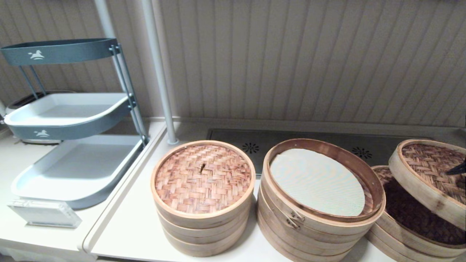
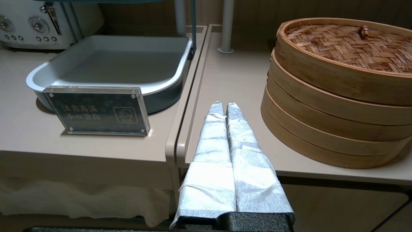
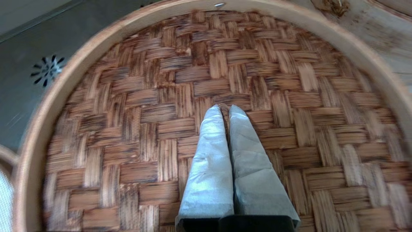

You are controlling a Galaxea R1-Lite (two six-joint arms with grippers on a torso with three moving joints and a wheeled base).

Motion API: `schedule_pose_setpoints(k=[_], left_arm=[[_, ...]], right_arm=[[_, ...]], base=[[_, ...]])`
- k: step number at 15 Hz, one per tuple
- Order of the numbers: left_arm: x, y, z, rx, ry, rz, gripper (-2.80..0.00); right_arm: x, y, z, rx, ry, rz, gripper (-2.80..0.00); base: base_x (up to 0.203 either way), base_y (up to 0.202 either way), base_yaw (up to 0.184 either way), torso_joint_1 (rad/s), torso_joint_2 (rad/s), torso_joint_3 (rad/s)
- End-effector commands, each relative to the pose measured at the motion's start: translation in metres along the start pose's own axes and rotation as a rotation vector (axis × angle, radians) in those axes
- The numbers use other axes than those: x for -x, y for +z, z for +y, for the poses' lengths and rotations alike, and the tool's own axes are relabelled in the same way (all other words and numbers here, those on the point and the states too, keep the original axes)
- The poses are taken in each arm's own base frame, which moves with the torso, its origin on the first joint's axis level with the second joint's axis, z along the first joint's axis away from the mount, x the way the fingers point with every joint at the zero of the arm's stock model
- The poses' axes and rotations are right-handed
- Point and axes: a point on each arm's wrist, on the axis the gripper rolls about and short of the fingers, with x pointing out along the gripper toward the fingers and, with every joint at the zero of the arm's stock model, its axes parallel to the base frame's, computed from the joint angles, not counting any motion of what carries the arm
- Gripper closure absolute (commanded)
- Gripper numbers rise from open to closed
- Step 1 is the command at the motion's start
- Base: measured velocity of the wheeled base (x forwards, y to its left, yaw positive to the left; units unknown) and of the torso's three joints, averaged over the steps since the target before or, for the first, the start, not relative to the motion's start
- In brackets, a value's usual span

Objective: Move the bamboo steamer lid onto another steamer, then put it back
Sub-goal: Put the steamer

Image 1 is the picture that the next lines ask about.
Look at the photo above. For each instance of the clear acrylic sign holder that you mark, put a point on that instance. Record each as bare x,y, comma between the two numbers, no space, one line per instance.
43,214

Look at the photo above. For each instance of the large bamboo steamer basket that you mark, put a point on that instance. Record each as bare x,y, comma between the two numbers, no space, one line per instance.
320,230
302,251
386,245

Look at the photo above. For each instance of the small woven bamboo steamer lid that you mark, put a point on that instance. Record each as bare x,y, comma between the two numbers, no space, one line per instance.
202,178

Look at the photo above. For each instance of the white round steamer liner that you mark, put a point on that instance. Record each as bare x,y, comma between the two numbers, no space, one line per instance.
316,182

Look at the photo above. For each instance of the grey storage rack tray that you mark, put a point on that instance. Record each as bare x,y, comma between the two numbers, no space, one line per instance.
72,51
65,108
80,166

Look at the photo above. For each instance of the small bamboo steamer basket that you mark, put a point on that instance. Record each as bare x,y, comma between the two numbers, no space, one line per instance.
204,251
204,234

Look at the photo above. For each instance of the right bamboo steamer with lid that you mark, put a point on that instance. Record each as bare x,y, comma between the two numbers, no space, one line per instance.
411,214

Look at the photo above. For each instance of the white round support pole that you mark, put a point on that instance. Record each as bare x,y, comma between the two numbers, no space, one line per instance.
103,18
157,54

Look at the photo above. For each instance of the dark steel drain tray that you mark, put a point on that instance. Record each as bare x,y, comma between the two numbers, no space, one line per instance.
382,145

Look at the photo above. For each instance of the grey metal rack frame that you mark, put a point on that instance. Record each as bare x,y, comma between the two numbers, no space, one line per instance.
131,104

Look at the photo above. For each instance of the large woven bamboo steamer lid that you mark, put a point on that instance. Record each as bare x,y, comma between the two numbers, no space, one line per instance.
429,160

